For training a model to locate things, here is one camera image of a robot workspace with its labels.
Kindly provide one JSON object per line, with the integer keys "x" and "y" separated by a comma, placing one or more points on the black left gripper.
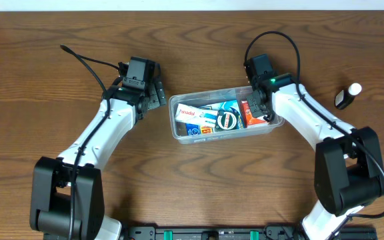
{"x": 154, "y": 94}

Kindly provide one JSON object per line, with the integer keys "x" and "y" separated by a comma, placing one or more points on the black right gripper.
{"x": 255, "y": 108}

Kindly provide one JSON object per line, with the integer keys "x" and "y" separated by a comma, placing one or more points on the red Panadol box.
{"x": 249, "y": 120}

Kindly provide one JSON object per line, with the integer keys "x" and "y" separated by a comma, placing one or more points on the blue fever medicine box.
{"x": 231, "y": 106}

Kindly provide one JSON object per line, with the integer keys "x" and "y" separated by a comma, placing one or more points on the green Zam-Buk box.
{"x": 227, "y": 121}

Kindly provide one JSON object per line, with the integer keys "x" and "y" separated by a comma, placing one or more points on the white Panadol packet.
{"x": 196, "y": 116}

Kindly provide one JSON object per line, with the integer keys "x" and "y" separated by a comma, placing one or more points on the clear plastic container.
{"x": 199, "y": 99}

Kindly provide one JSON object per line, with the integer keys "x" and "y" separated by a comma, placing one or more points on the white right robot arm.
{"x": 349, "y": 173}

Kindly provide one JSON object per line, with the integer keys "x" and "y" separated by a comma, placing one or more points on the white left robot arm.
{"x": 67, "y": 199}

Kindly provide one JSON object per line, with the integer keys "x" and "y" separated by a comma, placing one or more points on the dark syrup bottle white cap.
{"x": 346, "y": 96}

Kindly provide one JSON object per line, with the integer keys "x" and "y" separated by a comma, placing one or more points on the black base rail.
{"x": 212, "y": 233}

